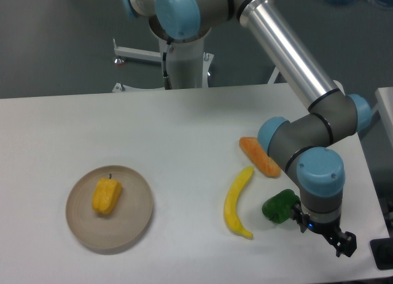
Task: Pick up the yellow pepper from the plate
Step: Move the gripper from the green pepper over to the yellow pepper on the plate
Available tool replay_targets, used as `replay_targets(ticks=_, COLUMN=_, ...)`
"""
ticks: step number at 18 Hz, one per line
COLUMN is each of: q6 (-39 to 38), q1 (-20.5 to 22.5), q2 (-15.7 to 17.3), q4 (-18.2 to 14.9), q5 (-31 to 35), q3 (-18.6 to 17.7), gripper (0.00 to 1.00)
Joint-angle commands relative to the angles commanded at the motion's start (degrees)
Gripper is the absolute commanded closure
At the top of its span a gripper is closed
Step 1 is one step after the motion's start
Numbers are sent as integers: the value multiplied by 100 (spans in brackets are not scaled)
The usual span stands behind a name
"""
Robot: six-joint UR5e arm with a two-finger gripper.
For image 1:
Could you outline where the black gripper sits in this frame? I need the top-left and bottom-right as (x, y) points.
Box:
(290, 202), (357, 257)

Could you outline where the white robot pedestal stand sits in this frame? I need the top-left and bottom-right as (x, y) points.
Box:
(113, 36), (214, 90)

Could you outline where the black device at right edge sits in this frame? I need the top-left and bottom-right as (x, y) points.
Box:
(370, 238), (392, 271)

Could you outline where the white side table edge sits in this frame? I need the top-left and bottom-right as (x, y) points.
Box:
(375, 87), (392, 137)

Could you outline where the black cable on pedestal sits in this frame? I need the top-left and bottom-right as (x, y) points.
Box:
(161, 38), (173, 90)

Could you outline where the orange toy carrot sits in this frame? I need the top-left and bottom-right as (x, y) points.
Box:
(239, 137), (281, 178)

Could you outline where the yellow toy banana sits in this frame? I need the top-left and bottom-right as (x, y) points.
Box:
(223, 166), (254, 240)

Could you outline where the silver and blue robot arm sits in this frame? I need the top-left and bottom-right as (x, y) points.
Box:
(121, 0), (371, 256)

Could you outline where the green toy pepper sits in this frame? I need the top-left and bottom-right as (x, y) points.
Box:
(262, 189), (300, 224)

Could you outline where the yellow toy pepper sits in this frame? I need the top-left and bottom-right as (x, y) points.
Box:
(91, 174), (123, 215)

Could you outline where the beige round plate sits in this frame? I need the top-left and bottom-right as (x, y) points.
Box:
(66, 166), (154, 255)

